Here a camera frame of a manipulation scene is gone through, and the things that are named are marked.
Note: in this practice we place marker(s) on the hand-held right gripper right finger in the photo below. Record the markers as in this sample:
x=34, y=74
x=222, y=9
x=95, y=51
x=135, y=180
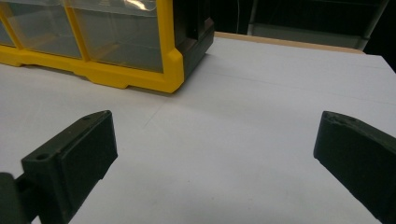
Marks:
x=358, y=155

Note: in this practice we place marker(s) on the yellow and black drawer organizer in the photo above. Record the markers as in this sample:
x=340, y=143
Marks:
x=168, y=46

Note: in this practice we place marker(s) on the clear plastic drawer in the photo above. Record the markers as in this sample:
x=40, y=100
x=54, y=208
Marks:
x=40, y=28
x=121, y=34
x=4, y=37

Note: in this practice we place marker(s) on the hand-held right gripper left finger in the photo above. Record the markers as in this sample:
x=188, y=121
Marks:
x=74, y=158

